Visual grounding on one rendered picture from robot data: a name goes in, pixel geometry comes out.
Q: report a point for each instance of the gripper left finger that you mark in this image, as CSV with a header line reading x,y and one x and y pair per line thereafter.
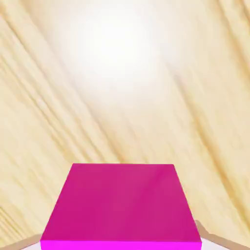
x,y
32,245

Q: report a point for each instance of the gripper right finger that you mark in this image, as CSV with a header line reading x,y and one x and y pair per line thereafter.
x,y
212,243

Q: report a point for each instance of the small magenta cube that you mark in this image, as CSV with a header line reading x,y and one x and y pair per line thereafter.
x,y
121,205

